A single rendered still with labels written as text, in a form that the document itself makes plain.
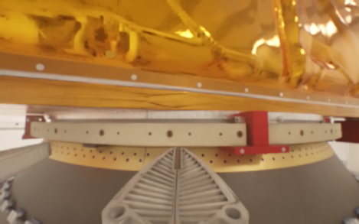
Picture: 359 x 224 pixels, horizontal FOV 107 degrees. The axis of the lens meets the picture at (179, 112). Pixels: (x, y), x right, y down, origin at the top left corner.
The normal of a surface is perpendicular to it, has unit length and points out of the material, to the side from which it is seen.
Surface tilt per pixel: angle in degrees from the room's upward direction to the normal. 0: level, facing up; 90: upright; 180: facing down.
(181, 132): 90
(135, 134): 90
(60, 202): 62
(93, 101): 90
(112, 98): 90
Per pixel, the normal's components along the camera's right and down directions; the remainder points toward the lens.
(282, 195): 0.20, -0.53
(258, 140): 0.16, -0.07
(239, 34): 0.41, -0.12
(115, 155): -0.18, -0.54
